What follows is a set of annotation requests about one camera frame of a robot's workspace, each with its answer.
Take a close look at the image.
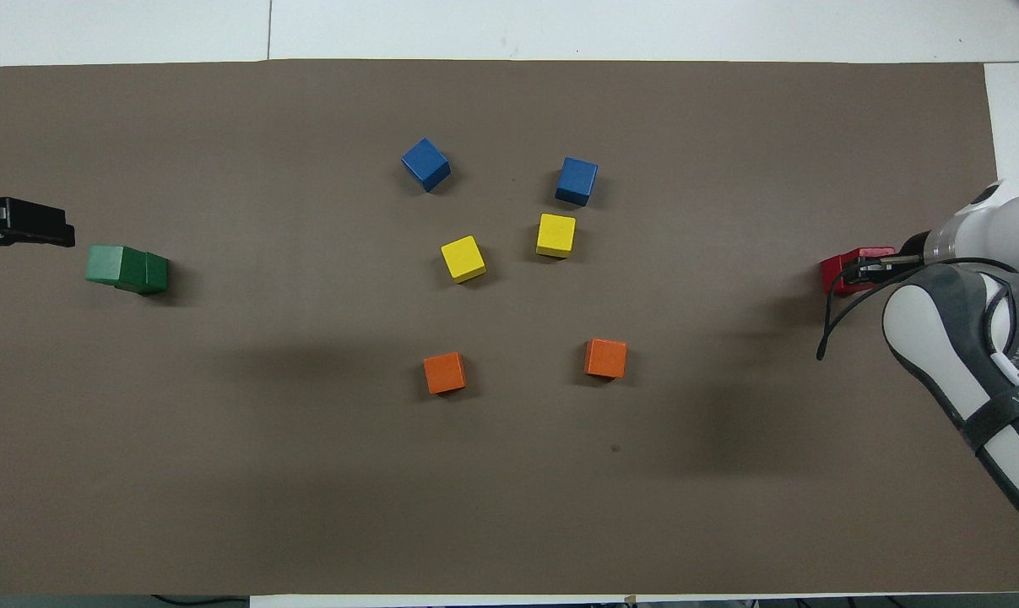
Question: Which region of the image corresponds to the black floor cable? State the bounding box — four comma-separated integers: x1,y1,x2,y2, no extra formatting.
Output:
150,594,250,608

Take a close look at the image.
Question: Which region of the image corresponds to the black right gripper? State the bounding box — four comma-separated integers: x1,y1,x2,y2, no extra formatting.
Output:
842,231,934,286

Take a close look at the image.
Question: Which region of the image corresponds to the yellow wooden cube block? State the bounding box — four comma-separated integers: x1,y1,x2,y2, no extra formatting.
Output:
440,235,487,285
536,213,577,259

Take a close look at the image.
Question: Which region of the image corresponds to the blue wooden cube block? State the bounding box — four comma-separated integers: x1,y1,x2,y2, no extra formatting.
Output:
556,156,599,208
401,138,452,193

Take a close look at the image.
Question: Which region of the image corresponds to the brown paper table mat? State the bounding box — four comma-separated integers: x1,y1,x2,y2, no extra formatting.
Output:
0,59,1019,596

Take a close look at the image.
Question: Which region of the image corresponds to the orange wooden cube block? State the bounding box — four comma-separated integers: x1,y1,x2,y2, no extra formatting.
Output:
584,338,628,380
423,351,468,395

